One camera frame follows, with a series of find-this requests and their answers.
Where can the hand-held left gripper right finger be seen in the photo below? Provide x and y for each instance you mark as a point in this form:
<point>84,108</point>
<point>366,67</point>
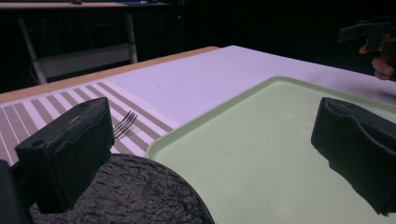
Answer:
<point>358,146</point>

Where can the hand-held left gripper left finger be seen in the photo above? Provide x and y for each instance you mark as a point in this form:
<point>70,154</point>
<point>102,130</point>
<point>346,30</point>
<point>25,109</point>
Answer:
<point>67,149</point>

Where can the striped white and beige placemat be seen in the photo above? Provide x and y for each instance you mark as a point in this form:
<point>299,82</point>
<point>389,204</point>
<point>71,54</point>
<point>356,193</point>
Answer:
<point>49,107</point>

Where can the silver metal fork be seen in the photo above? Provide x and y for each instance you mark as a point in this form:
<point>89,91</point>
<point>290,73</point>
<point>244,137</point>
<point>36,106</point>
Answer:
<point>125,125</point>

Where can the black textured round plate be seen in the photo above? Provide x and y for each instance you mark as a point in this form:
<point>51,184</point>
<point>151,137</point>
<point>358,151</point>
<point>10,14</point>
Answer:
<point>130,193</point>

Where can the light green plastic tray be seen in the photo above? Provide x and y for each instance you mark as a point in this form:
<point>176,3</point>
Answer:
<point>264,155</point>

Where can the white metal frame table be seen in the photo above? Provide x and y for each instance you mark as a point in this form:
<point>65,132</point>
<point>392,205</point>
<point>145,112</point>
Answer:
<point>77,46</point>

